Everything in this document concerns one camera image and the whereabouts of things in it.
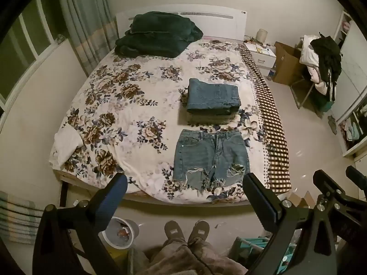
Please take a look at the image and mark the striped floor mat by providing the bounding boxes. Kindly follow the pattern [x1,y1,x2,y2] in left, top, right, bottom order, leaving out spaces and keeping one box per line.
[0,190,44,245]

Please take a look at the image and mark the grey slipper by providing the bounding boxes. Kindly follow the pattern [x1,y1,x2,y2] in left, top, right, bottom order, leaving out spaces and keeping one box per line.
[164,220,187,246]
[188,220,210,246]

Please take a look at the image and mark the white bed headboard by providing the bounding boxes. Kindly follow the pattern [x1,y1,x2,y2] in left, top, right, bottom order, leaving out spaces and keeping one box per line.
[115,4,247,42]

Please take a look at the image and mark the white cloth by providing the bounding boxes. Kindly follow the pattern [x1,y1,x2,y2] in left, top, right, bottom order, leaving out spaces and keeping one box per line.
[49,126,83,170]

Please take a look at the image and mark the ripped denim shorts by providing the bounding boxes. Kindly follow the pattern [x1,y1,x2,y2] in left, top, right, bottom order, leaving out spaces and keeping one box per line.
[173,129,250,192]

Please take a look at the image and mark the white nightstand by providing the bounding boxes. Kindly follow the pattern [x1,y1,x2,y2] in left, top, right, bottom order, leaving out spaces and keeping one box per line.
[244,41,277,76]

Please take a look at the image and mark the floral bed sheet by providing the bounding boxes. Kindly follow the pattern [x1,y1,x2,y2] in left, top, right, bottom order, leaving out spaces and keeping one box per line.
[49,41,271,204]

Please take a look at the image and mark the white trash bin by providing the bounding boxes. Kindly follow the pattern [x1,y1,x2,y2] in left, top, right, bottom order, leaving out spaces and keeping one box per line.
[102,217,140,250]

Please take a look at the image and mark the small cardboard box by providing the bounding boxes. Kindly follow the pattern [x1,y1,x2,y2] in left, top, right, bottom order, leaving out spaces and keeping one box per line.
[285,190,315,210]

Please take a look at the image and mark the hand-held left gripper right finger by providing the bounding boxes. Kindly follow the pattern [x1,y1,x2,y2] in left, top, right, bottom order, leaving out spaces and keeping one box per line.
[243,173,337,275]

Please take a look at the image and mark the dark green blanket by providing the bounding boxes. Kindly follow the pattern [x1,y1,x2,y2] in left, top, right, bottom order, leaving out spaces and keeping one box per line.
[115,11,204,58]

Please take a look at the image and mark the teal basket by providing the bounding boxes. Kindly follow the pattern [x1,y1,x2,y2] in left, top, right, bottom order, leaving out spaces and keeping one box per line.
[229,236,273,265]

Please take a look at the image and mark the folded blue jeans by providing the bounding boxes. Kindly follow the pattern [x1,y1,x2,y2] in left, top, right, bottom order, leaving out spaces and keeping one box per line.
[186,78,241,115]

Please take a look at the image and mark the green striped curtain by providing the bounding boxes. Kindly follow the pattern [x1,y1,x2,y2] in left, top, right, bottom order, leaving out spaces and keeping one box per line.
[56,0,119,78]

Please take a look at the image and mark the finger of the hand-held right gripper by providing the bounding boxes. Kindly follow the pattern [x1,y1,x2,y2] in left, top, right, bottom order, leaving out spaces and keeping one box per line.
[345,165,367,184]
[312,170,367,230]

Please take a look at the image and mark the black garment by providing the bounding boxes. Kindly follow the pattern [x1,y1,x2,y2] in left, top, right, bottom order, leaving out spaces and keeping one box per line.
[310,34,342,102]

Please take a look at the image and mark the brown checked blanket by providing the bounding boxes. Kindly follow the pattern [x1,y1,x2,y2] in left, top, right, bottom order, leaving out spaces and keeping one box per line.
[239,44,292,193]

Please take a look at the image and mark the folded olive garment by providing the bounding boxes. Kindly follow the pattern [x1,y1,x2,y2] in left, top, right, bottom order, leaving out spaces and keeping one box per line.
[178,109,244,126]

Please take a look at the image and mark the white wardrobe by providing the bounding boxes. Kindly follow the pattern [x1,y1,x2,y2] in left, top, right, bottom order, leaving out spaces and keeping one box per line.
[333,10,367,158]

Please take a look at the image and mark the pile of light clothes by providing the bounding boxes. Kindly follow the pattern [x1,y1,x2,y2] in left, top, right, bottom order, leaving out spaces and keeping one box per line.
[300,34,330,96]

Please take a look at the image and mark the metal chair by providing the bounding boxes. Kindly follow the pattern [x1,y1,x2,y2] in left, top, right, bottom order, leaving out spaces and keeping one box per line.
[289,70,326,118]

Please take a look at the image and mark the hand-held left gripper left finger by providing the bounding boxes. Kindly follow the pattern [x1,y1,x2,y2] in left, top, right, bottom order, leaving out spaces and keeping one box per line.
[32,173,128,275]

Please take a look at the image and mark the person's fuzzy brown pants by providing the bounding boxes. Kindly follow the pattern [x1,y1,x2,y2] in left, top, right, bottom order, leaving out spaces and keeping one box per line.
[128,239,248,275]

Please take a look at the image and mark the large cardboard box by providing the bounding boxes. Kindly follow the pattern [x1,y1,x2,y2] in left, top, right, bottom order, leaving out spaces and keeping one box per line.
[271,41,307,86]

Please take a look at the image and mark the white framed window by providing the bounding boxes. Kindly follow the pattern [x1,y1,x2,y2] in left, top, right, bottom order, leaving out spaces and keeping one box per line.
[0,0,64,112]

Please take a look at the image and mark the wooden bed frame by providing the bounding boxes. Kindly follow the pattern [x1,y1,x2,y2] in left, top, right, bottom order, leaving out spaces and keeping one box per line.
[56,169,259,207]

